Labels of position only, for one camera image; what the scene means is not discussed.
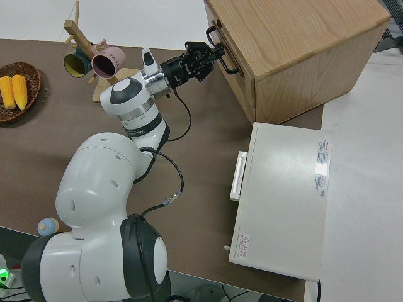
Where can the pink mug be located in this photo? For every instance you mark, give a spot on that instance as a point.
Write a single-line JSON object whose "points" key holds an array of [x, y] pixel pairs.
{"points": [[115, 58]]}

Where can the light wooden drawer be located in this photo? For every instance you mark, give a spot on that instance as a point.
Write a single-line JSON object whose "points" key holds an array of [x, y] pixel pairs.
{"points": [[230, 54]]}

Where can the white toaster oven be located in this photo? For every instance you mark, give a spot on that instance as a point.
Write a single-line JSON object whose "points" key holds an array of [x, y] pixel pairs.
{"points": [[283, 204]]}

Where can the yellow corn cob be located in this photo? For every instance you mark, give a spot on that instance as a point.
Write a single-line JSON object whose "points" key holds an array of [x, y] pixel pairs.
{"points": [[7, 92], [20, 92]]}

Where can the brown table mat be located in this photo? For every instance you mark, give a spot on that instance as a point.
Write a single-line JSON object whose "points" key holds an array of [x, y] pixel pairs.
{"points": [[47, 151]]}

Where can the wooden mug rack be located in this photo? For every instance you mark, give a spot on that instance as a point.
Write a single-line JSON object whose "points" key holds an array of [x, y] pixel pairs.
{"points": [[102, 91]]}

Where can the light wooden cabinet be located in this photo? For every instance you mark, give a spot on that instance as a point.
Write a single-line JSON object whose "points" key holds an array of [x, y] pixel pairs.
{"points": [[302, 47]]}

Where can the dark blue mug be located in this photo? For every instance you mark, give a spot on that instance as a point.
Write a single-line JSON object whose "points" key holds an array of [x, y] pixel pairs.
{"points": [[73, 64]]}

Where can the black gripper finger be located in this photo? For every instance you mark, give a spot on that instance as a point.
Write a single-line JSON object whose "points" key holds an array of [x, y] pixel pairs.
{"points": [[198, 48], [211, 64]]}

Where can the brown wicker basket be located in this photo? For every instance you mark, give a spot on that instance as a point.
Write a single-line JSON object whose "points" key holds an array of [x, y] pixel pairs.
{"points": [[33, 81]]}

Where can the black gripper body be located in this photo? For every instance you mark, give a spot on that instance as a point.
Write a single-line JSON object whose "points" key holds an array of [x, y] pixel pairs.
{"points": [[179, 70]]}

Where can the small blue round button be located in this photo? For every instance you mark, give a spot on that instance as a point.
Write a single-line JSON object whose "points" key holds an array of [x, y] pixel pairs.
{"points": [[48, 226]]}

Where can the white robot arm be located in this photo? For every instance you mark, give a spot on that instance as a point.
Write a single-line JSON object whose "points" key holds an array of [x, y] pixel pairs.
{"points": [[100, 188]]}

